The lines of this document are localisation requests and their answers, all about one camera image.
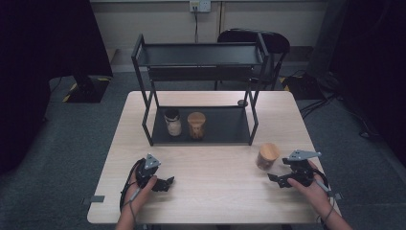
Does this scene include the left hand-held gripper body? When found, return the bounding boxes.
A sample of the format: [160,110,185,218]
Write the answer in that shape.
[135,153,163,190]

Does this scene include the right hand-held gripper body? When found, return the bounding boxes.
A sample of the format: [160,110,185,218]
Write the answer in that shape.
[282,149,323,188]

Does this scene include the tan-lidded jar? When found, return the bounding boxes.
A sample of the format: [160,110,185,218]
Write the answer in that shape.
[256,142,281,172]
[187,111,207,141]

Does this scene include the black metal shelf rack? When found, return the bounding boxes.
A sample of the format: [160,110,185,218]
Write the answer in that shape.
[131,32,271,148]

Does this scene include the person's left hand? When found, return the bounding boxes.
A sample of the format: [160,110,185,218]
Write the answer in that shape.
[121,174,159,219]

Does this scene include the person's right hand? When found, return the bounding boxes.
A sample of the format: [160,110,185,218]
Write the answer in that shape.
[286,160,333,219]

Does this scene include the black stand base striped tape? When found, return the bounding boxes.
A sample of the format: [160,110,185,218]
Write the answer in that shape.
[61,75,111,104]

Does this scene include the black chair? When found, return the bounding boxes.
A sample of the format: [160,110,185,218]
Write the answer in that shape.
[214,28,291,92]

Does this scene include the dark curtain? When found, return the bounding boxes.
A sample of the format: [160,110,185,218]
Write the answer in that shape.
[305,0,406,167]

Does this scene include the black curtain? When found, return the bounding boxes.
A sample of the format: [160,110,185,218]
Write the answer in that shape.
[0,0,113,175]

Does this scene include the left hand-held gripper cable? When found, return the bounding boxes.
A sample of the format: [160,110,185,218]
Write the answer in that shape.
[119,158,145,215]

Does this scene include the hand-held gripper cable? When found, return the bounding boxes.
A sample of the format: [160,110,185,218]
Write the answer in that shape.
[119,158,145,215]
[312,169,336,224]

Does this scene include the right hand-held gripper cable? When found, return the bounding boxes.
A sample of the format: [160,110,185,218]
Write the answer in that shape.
[312,169,336,224]

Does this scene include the black floor cables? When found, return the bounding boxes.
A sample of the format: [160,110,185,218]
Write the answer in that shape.
[298,92,381,142]

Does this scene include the black floor base plate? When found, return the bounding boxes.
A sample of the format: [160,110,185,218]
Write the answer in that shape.
[280,74,325,101]

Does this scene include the black power cable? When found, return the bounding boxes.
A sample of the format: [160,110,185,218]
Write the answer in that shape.
[192,9,199,44]

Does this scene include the white wall socket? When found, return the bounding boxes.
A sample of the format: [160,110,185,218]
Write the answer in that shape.
[189,0,213,13]

